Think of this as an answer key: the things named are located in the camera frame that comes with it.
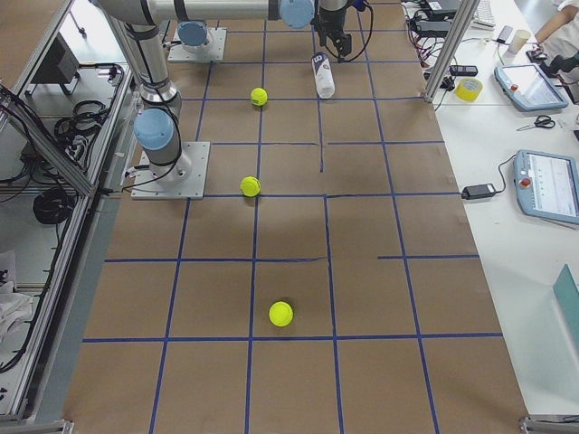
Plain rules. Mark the far teach pendant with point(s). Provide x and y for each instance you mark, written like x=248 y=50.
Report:
x=528 y=88

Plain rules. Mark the near teach pendant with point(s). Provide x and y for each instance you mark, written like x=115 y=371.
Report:
x=546 y=186

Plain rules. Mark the paper cup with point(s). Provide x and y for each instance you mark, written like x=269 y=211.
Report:
x=519 y=40

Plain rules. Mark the tennis ball with Wilson print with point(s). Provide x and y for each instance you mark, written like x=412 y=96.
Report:
x=259 y=97

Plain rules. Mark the tennis ball centre of table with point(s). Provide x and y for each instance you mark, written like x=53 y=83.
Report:
x=250 y=186

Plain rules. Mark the yellow tape roll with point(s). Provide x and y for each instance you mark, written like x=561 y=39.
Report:
x=469 y=89

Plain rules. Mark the teach pendant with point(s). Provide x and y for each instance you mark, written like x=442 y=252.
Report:
x=546 y=186
x=528 y=88

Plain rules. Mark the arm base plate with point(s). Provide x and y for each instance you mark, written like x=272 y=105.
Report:
x=186 y=180
x=212 y=49

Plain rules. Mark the tennis ball Roland Garros print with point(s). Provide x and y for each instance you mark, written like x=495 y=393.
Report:
x=281 y=314

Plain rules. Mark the black power adapter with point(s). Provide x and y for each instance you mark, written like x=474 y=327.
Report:
x=478 y=191

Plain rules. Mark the black scissors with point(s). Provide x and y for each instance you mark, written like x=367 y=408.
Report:
x=542 y=121

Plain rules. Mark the aluminium frame post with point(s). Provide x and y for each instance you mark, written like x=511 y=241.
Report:
x=459 y=26

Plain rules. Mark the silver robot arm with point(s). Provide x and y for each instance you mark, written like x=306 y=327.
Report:
x=140 y=22
x=193 y=33

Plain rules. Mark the white blue tennis ball can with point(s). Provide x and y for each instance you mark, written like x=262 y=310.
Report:
x=325 y=85

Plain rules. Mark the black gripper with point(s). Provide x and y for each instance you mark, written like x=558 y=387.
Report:
x=328 y=20

